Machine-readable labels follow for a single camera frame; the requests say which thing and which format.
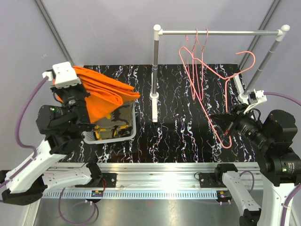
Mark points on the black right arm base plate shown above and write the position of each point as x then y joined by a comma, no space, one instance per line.
206,180

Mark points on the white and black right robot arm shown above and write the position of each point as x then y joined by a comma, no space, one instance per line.
279,165

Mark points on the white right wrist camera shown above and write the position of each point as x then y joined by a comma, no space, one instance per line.
256,97

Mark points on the green yellow camouflage trousers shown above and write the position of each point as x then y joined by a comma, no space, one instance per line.
116,124

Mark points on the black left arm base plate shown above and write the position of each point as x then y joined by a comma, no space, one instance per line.
109,180

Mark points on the aluminium mounting rail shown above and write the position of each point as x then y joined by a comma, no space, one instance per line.
160,176

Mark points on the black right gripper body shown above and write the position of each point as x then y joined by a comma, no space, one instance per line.
241,109

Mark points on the orange trousers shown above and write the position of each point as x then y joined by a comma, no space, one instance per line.
106,94

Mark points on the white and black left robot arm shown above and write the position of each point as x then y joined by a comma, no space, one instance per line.
63,127

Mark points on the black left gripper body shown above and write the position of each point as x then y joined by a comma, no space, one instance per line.
74,97

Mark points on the white slotted cable duct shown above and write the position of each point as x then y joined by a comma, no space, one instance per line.
133,194

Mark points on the white perforated plastic basket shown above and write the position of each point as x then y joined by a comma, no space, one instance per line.
89,137

